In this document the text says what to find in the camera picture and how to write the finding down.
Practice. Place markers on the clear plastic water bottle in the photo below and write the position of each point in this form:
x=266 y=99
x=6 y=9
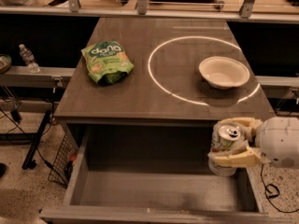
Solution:
x=29 y=59

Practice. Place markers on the white paper bowl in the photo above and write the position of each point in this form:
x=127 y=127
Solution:
x=224 y=73

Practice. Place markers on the metal railing frame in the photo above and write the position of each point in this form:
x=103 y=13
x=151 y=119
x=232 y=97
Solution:
x=230 y=10

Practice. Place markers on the open grey top drawer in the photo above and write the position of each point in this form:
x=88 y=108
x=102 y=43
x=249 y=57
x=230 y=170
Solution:
x=153 y=175

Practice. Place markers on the black wire basket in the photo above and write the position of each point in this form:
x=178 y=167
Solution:
x=62 y=168

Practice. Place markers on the green Dang chip bag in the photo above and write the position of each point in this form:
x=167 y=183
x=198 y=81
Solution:
x=107 y=61

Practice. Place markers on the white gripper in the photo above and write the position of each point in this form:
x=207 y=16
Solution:
x=277 y=140

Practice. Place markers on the black stand leg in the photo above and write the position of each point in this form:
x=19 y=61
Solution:
x=29 y=162

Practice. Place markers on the grey side bench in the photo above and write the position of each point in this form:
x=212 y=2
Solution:
x=48 y=77

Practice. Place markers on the round dish on bench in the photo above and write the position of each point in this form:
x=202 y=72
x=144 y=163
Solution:
x=5 y=63

